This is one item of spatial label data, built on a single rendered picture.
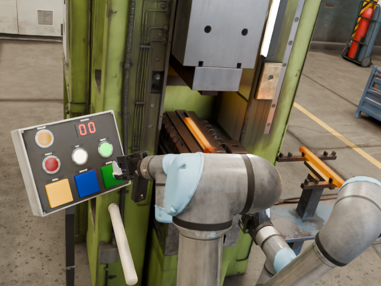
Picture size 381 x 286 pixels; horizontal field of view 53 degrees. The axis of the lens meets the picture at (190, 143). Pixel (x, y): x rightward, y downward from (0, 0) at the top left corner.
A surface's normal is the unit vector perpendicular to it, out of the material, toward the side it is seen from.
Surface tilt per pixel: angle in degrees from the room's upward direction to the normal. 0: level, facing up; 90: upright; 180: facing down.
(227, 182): 53
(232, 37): 90
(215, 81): 90
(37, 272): 0
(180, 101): 90
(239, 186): 62
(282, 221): 0
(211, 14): 90
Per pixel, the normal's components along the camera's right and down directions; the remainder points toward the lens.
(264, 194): 0.43, 0.30
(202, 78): 0.32, 0.48
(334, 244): -0.64, -0.07
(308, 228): 0.14, -0.87
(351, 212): -0.43, -0.58
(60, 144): 0.67, -0.07
